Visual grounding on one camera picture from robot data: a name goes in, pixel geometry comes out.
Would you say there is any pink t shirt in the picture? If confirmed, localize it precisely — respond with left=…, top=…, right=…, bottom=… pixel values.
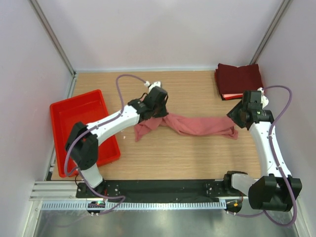
left=134, top=113, right=238, bottom=142

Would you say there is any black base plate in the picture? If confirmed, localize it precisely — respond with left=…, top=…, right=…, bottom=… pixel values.
left=76, top=179, right=244, bottom=204

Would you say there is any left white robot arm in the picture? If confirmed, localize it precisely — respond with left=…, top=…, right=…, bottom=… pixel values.
left=65, top=86, right=168, bottom=198

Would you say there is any left aluminium frame post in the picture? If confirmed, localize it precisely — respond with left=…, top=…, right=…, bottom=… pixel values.
left=28, top=0, right=76, bottom=77

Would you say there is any aluminium frame post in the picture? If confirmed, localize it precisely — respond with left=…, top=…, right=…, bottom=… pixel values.
left=249, top=0, right=293, bottom=65
left=28, top=0, right=76, bottom=77

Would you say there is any red plastic tray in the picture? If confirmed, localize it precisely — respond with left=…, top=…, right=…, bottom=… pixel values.
left=50, top=89, right=121, bottom=178

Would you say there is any dark red folded shirt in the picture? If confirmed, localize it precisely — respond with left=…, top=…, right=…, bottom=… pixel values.
left=217, top=63, right=263, bottom=94

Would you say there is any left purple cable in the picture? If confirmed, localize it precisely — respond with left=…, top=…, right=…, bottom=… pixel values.
left=64, top=74, right=149, bottom=214

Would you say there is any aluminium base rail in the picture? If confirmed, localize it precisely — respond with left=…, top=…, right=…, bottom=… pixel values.
left=31, top=180, right=232, bottom=203

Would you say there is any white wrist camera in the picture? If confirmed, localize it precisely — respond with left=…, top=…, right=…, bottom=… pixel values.
left=257, top=87, right=269, bottom=109
left=144, top=81, right=162, bottom=91

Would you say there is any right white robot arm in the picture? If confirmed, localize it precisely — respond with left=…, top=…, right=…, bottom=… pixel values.
left=222, top=90, right=302, bottom=212

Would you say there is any pink folded shirt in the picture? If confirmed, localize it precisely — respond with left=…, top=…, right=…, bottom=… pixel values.
left=221, top=90, right=265, bottom=99

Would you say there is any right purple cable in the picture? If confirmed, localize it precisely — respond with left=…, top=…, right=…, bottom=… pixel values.
left=232, top=85, right=297, bottom=227

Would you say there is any slotted cable duct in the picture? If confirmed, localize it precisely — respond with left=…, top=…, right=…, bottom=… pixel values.
left=41, top=200, right=226, bottom=211

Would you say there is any right aluminium frame post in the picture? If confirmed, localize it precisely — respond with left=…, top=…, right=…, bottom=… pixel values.
left=249, top=0, right=293, bottom=65

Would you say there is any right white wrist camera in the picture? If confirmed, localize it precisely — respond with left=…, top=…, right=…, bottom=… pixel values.
left=257, top=87, right=269, bottom=109

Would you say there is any purple cable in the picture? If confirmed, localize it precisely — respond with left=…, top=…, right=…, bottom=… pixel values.
left=64, top=74, right=149, bottom=214
left=232, top=85, right=297, bottom=227

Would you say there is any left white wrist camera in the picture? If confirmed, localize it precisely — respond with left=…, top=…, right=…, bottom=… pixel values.
left=144, top=81, right=162, bottom=91

